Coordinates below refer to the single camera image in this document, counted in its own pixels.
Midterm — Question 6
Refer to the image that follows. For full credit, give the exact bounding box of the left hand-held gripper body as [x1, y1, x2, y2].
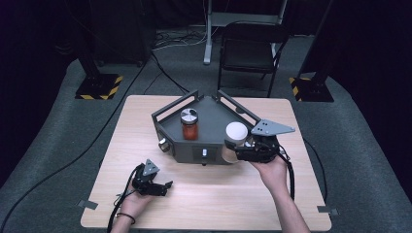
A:
[130, 158, 163, 196]

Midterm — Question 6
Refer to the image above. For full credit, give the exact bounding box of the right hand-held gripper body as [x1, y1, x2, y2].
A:
[235, 118, 296, 164]

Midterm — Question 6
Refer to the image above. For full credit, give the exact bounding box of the white-lid jar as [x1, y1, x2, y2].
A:
[221, 120, 250, 165]

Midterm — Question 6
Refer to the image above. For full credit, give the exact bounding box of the black corner rack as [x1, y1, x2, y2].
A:
[151, 89, 262, 166]

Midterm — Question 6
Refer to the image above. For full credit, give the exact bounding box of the silver-lid spice jar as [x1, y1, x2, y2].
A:
[179, 107, 199, 142]

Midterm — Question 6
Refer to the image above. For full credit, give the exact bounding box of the person's left hand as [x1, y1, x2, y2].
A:
[120, 184, 154, 218]

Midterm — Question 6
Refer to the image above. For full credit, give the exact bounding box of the person's right hand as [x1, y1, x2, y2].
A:
[250, 154, 290, 196]

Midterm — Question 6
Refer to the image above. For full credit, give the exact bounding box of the black wrist band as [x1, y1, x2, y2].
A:
[115, 212, 137, 225]

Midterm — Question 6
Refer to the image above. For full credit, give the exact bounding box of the grey tape strip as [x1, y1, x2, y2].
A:
[317, 205, 340, 217]
[77, 199, 99, 211]

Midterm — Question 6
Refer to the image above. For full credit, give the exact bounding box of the black stand with striped base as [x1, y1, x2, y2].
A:
[74, 48, 124, 101]
[289, 0, 336, 104]

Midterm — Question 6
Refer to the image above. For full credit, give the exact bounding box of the black folding chair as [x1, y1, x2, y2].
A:
[217, 20, 291, 98]

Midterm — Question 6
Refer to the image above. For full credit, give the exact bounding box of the white metal stand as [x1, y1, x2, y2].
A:
[202, 0, 289, 66]

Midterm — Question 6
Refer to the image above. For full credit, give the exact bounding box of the black cabinet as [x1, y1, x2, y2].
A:
[88, 0, 157, 66]

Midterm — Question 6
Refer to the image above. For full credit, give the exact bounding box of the left hand-held gripper cable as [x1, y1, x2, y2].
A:
[106, 163, 146, 233]

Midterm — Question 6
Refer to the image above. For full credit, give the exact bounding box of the hand-held gripper cable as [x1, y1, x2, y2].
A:
[274, 147, 296, 202]
[106, 163, 146, 233]

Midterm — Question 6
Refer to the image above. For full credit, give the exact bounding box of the right hand-held gripper cable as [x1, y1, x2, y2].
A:
[274, 147, 296, 202]

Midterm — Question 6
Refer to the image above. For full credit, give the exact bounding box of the thin black floor cable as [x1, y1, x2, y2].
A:
[302, 138, 329, 204]

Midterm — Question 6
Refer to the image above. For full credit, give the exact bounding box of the long black floor cable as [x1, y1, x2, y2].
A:
[0, 59, 149, 227]

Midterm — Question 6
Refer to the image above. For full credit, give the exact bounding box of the bundle of floor cables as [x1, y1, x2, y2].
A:
[152, 28, 208, 51]

